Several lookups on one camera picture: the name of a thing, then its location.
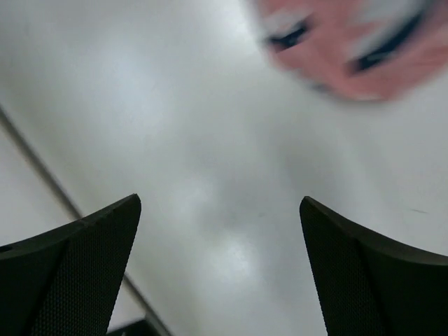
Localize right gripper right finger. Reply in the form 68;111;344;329
300;197;447;336

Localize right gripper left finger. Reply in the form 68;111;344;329
0;194;142;336

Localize pink shark print shorts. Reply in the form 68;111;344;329
255;0;447;101

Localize aluminium table edge rail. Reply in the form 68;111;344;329
0;104;172;336

